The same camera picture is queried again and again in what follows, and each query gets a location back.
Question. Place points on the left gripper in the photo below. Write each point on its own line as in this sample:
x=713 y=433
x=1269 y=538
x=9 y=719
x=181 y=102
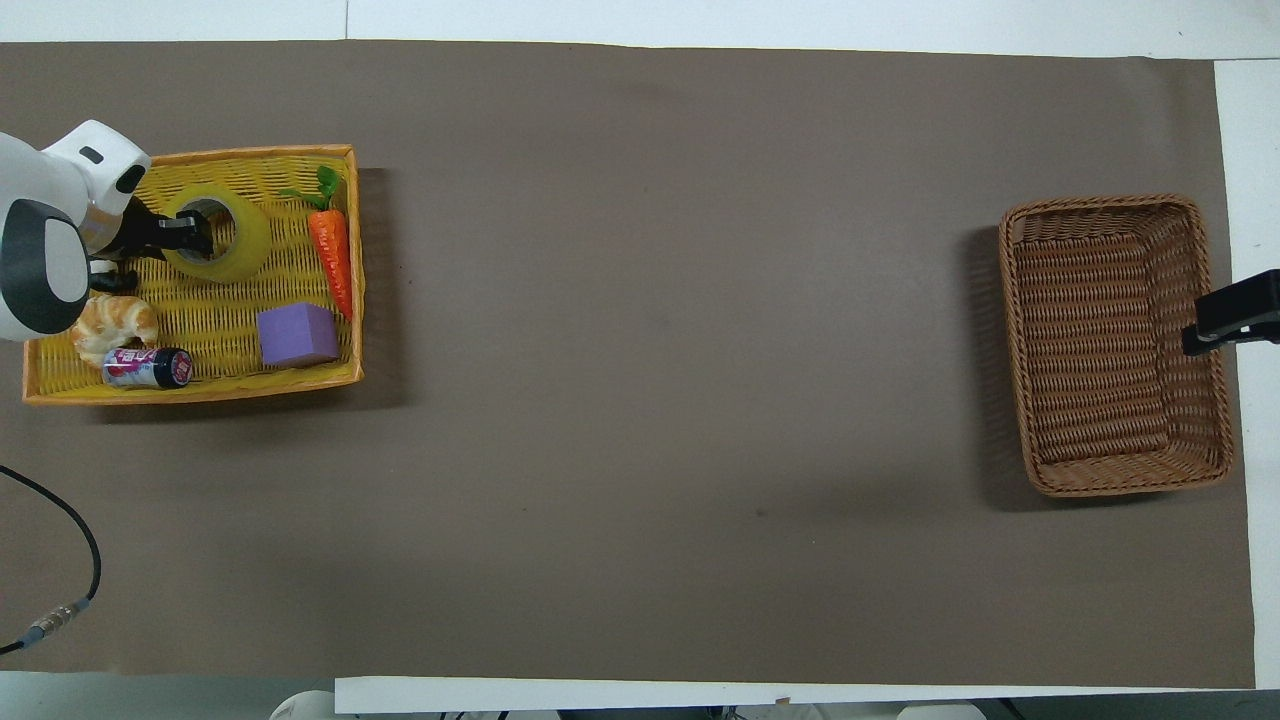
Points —
x=138 y=230

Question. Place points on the yellow tape roll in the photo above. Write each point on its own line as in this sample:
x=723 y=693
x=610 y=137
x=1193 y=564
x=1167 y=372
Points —
x=245 y=245

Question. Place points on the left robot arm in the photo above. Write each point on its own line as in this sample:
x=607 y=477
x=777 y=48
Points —
x=45 y=190

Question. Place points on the yellow wicker basket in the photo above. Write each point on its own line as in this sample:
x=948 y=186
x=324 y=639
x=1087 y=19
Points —
x=215 y=320

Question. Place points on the brown wicker basket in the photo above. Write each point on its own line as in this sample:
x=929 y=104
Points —
x=1100 y=350

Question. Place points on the toy croissant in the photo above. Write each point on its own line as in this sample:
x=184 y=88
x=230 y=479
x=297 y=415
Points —
x=115 y=325

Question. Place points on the small drink can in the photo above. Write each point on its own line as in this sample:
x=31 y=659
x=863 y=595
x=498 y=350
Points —
x=150 y=368

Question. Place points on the orange toy carrot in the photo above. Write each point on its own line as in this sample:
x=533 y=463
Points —
x=333 y=250

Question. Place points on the purple cube block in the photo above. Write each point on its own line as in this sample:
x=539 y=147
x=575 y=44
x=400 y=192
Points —
x=297 y=337

